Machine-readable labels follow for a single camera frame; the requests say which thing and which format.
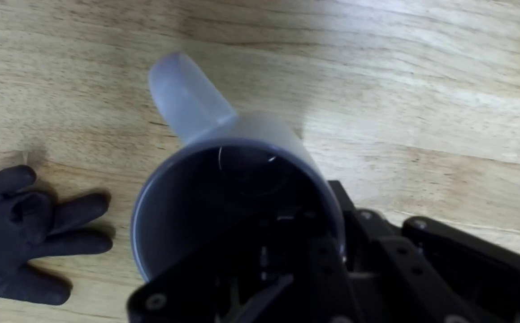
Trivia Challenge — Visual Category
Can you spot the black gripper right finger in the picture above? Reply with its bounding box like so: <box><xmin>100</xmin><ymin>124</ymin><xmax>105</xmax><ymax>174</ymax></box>
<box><xmin>327</xmin><ymin>183</ymin><xmax>520</xmax><ymax>323</ymax></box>

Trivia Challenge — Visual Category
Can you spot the grey ceramic mug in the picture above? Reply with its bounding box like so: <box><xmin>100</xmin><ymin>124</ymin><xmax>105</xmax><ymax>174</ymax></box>
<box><xmin>130</xmin><ymin>52</ymin><xmax>343</xmax><ymax>280</ymax></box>

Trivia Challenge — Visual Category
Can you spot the black rubber glove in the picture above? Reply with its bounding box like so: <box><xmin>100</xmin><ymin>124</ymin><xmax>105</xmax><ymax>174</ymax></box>
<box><xmin>0</xmin><ymin>165</ymin><xmax>112</xmax><ymax>305</ymax></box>

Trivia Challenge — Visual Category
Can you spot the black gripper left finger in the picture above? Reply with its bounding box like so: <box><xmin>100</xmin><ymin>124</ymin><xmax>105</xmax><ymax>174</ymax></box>
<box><xmin>125</xmin><ymin>205</ymin><xmax>333</xmax><ymax>323</ymax></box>

